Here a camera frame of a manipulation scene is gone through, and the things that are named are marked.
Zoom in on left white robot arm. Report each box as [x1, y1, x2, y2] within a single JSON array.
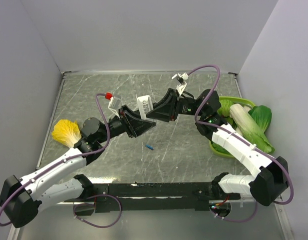
[[0, 106, 156, 228]]

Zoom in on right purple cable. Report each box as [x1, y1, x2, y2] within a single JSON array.
[[187, 64, 294, 222]]

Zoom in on blue battery lone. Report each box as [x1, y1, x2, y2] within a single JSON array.
[[145, 144, 154, 151]]

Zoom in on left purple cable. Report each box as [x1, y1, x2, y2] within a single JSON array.
[[0, 92, 123, 229]]

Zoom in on white remote control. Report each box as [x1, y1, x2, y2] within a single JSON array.
[[136, 95, 154, 120]]

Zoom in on black mounting base plate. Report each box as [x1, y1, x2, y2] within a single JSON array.
[[67, 182, 241, 213]]

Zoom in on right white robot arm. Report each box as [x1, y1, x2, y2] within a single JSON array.
[[143, 88, 293, 206]]

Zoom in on green plastic basket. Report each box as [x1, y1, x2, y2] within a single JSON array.
[[209, 96, 256, 159]]

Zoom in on yellow cabbage toy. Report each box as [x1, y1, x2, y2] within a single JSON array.
[[51, 119, 81, 148]]

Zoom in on large bok choy toy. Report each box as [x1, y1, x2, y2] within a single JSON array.
[[229, 104, 275, 154]]

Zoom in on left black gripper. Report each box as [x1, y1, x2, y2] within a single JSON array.
[[96, 104, 156, 144]]

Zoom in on green cabbage toy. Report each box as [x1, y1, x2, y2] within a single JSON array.
[[217, 99, 234, 118]]

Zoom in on purple cable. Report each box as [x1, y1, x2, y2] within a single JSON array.
[[187, 64, 294, 222], [0, 92, 123, 229]]

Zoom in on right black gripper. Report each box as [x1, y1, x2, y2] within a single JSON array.
[[146, 88, 205, 123]]

